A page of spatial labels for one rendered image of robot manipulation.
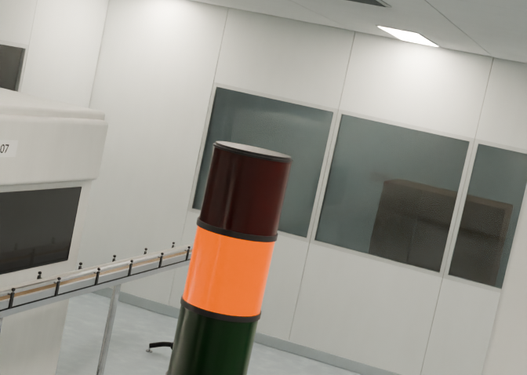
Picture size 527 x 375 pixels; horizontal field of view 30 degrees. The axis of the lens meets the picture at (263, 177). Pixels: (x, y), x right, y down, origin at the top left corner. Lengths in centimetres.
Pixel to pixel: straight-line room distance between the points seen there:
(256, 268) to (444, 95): 803
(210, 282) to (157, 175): 881
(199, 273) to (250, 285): 3
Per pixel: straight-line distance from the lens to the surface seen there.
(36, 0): 866
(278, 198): 59
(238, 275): 59
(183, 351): 61
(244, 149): 58
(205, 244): 59
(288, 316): 904
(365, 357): 892
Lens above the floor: 239
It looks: 6 degrees down
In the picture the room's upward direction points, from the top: 12 degrees clockwise
